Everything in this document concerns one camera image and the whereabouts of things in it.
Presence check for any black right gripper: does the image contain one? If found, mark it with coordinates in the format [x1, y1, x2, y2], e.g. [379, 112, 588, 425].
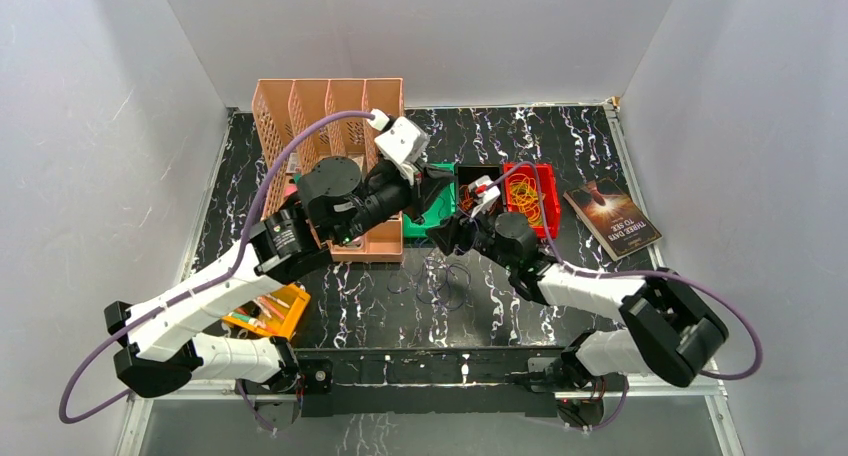
[425, 202, 516, 272]

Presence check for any purple wire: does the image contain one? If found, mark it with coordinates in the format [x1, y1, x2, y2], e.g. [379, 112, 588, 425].
[387, 194, 473, 312]

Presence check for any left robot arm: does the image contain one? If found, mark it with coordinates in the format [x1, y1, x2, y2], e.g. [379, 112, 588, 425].
[104, 156, 455, 398]

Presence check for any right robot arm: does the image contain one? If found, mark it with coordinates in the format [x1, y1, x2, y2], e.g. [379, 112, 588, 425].
[426, 212, 729, 390]

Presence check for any green storage bin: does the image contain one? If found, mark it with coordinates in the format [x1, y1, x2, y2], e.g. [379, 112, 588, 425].
[400, 163, 456, 238]

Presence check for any black storage bin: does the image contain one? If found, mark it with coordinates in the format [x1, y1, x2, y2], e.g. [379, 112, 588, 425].
[455, 164, 503, 214]

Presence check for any red storage bin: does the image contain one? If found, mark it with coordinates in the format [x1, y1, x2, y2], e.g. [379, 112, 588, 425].
[502, 164, 561, 239]

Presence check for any small barcode box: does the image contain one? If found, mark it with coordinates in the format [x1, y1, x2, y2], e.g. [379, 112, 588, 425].
[285, 152, 300, 174]

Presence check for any dark paperback book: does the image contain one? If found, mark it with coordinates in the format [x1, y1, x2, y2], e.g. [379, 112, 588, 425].
[563, 177, 662, 261]

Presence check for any beige plastic file organizer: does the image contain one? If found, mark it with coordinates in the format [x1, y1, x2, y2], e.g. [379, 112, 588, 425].
[252, 78, 404, 262]

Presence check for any yellow tray with pens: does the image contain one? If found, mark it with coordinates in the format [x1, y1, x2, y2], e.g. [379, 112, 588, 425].
[221, 284, 311, 341]

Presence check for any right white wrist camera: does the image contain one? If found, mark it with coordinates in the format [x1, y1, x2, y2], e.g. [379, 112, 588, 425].
[468, 175, 504, 218]

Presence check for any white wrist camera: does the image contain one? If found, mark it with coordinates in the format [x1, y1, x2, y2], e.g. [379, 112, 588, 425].
[368, 109, 431, 186]
[468, 175, 504, 218]

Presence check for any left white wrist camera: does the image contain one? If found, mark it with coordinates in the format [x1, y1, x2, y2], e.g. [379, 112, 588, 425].
[368, 109, 431, 186]

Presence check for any yellow-green wire coil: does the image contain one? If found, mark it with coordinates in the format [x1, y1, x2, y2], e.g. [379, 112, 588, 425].
[506, 168, 548, 228]

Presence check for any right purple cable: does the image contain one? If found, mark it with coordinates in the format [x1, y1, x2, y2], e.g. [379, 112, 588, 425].
[493, 161, 764, 381]

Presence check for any purple cable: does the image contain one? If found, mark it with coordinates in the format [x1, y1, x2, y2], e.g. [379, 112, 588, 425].
[493, 161, 764, 381]
[58, 110, 376, 424]

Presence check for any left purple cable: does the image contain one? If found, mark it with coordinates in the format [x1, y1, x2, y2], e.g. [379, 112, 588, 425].
[58, 110, 376, 424]

